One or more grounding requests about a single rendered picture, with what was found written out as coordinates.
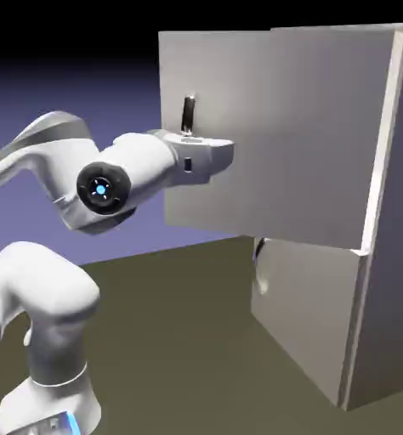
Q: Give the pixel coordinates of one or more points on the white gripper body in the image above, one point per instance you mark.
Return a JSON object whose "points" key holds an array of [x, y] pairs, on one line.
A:
{"points": [[221, 155]]}

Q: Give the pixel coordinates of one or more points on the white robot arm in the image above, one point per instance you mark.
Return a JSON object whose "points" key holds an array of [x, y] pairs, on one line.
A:
{"points": [[52, 306]]}

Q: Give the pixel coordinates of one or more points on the grey cabinet door with step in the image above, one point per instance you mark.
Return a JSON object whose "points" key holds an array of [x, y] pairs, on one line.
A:
{"points": [[290, 136]]}

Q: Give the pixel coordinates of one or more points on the plain grey cabinet door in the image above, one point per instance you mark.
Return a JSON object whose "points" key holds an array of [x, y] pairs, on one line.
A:
{"points": [[307, 312]]}

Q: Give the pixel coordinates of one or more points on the grey cabinet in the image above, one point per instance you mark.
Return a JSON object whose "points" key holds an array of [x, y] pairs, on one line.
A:
{"points": [[395, 238]]}

